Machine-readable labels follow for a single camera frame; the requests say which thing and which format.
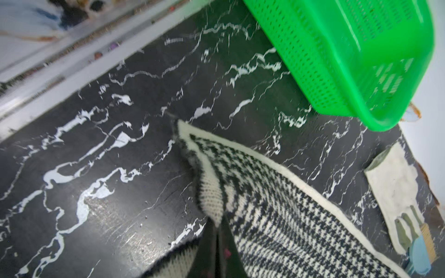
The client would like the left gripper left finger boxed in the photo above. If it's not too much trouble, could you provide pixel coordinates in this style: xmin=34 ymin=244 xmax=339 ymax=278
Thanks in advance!
xmin=187 ymin=219 xmax=219 ymax=278

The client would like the green plastic basket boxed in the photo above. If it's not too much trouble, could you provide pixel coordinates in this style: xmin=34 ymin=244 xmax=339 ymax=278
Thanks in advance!
xmin=246 ymin=0 xmax=434 ymax=132

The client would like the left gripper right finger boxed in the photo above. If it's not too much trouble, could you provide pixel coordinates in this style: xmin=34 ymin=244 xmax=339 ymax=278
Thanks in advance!
xmin=220 ymin=216 xmax=248 ymax=278

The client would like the black white patterned knit scarf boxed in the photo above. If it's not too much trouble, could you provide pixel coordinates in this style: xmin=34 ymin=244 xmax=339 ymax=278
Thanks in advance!
xmin=144 ymin=119 xmax=407 ymax=278

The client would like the white work glove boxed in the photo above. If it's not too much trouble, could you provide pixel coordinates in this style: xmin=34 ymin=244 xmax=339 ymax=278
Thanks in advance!
xmin=365 ymin=142 xmax=425 ymax=254

